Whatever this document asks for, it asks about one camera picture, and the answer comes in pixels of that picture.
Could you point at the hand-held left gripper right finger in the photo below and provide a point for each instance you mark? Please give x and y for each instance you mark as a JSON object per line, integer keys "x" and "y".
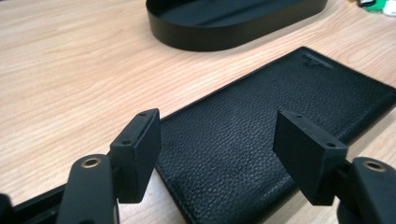
{"x": 306, "y": 155}

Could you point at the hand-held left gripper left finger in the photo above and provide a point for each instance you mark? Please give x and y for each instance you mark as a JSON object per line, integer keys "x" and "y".
{"x": 137, "y": 155}

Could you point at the black oval tray with hook rack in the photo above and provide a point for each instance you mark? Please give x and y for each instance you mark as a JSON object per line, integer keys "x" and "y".
{"x": 224, "y": 28}

